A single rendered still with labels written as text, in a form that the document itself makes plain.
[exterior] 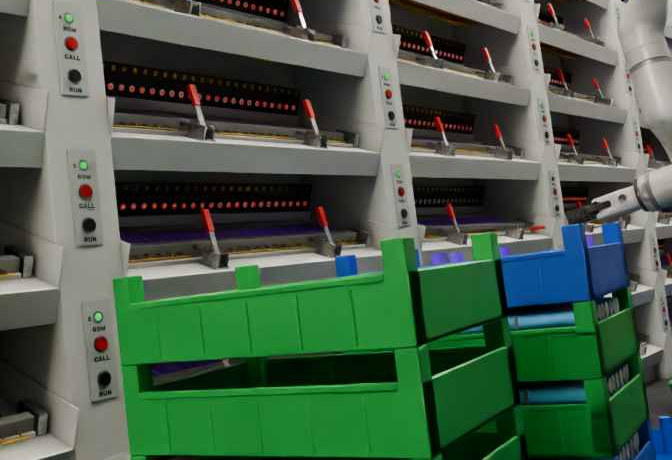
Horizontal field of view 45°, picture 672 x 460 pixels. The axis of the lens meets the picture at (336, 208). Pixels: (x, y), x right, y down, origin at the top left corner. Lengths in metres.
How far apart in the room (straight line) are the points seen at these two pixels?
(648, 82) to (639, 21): 0.14
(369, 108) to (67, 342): 0.78
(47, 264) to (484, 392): 0.58
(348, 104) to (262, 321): 0.98
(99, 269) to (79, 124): 0.19
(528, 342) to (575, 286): 0.08
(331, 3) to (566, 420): 1.02
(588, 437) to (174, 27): 0.80
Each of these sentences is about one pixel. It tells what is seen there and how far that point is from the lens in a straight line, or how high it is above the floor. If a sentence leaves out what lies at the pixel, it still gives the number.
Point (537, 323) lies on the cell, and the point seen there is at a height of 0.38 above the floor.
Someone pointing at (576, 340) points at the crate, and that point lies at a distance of 0.89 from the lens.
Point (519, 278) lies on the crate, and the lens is 0.90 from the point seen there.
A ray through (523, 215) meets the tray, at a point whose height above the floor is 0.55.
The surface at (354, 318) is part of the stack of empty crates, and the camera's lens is 0.62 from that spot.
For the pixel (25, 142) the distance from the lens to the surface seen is 1.06.
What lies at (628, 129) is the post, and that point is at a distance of 2.82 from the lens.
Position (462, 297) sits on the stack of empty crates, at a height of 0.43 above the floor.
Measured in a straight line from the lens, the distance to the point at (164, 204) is 1.36.
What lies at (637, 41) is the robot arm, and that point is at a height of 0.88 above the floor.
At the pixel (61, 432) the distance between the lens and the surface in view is 1.07.
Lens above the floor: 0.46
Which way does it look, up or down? 5 degrees up
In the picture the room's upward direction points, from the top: 7 degrees counter-clockwise
